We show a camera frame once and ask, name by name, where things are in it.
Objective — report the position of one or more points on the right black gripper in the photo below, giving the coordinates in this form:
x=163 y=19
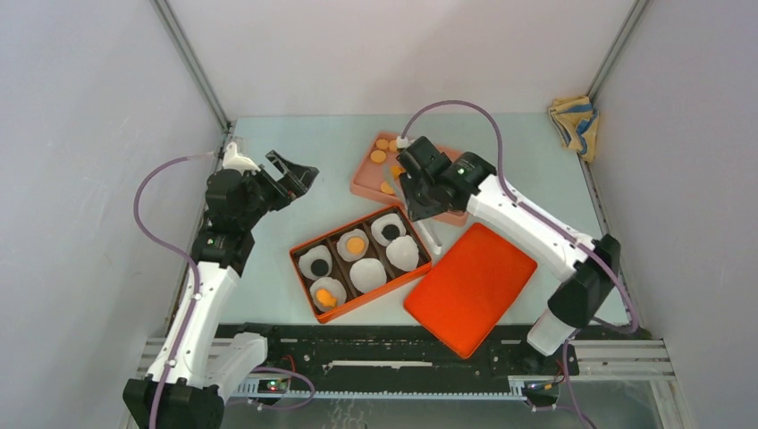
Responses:
x=418 y=201

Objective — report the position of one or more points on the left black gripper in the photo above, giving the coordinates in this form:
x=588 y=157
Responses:
x=295 y=181

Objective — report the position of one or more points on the orange fish cookie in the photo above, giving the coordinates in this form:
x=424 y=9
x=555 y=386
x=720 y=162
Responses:
x=326 y=300
x=396 y=171

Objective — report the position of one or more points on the pink cookie tray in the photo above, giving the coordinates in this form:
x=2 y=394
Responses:
x=368 y=177

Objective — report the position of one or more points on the black round cookie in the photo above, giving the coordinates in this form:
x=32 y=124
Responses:
x=320 y=268
x=391 y=232

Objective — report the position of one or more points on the orange compartment box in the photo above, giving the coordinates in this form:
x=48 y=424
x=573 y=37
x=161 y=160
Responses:
x=341 y=269

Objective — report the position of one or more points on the orange box lid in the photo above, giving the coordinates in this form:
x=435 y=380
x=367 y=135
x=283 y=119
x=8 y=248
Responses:
x=466 y=294

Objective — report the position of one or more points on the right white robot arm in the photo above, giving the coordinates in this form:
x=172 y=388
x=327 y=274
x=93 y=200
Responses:
x=588 y=269

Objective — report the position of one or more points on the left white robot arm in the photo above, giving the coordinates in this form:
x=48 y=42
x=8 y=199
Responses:
x=183 y=387

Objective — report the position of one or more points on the yellow blue cloth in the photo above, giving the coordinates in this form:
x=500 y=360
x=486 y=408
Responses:
x=577 y=122

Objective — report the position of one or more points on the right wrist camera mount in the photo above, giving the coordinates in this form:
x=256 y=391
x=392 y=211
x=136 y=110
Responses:
x=402 y=143

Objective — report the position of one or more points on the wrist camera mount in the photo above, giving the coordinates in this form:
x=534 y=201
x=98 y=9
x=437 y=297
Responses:
x=402 y=143
x=234 y=159

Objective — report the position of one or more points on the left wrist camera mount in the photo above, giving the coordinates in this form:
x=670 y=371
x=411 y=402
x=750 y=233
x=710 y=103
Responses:
x=234 y=159

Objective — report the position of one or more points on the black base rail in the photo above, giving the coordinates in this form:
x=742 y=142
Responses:
x=403 y=359

